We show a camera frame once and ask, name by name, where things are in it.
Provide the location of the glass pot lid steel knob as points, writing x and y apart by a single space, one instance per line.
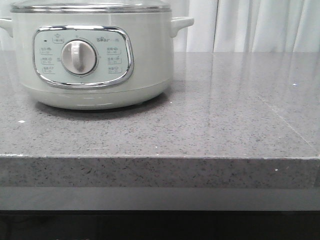
89 6

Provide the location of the pale green electric cooking pot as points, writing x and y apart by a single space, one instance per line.
94 61

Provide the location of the white pleated curtain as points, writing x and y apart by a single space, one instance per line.
248 25

